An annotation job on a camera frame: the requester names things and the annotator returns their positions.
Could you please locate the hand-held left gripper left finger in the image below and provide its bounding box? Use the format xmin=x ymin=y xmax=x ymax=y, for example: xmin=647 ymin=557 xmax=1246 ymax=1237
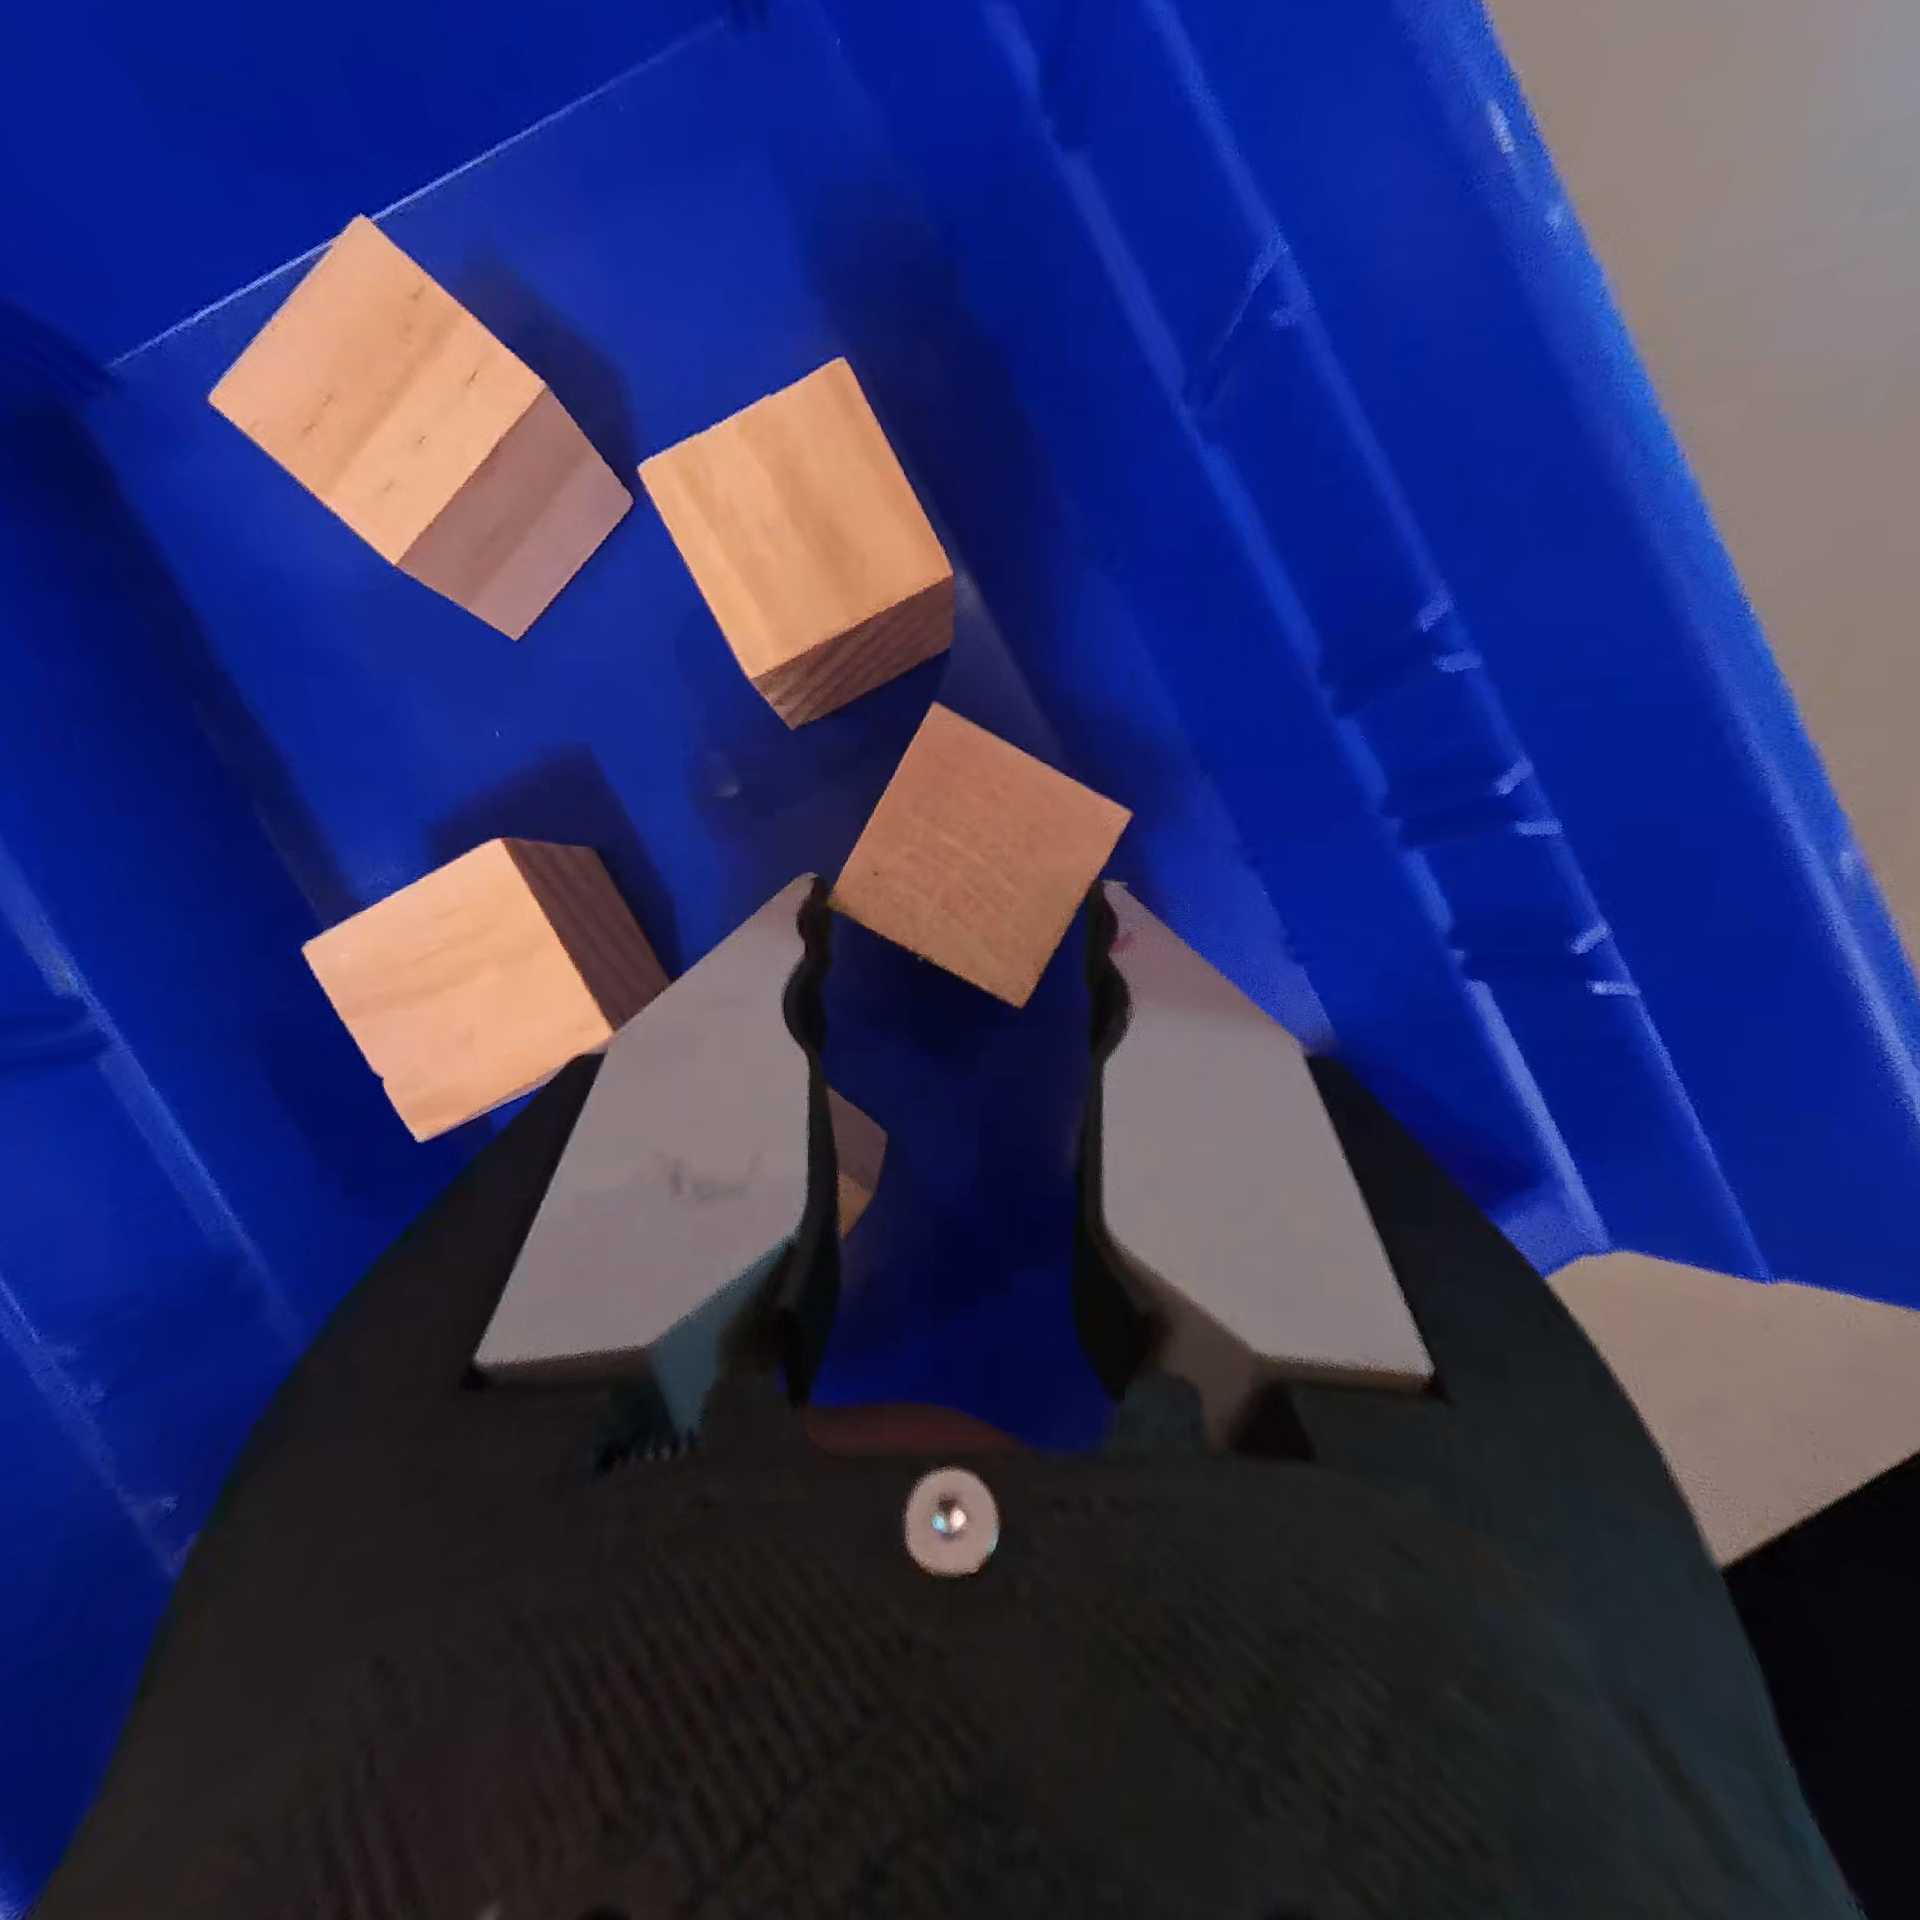
xmin=468 ymin=875 xmax=847 ymax=1402

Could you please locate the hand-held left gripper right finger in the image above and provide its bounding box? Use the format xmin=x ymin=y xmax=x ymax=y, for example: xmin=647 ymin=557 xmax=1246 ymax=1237
xmin=1070 ymin=880 xmax=1438 ymax=1402

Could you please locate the wooden cube blue taped face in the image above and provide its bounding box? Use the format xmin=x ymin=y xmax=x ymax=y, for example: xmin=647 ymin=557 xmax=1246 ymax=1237
xmin=207 ymin=215 xmax=636 ymax=644
xmin=830 ymin=1085 xmax=891 ymax=1241
xmin=301 ymin=837 xmax=671 ymax=1147
xmin=830 ymin=704 xmax=1136 ymax=1011
xmin=637 ymin=358 xmax=957 ymax=731

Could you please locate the blue plastic bin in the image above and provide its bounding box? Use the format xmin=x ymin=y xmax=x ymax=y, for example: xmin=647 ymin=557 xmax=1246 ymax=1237
xmin=0 ymin=0 xmax=1900 ymax=1920

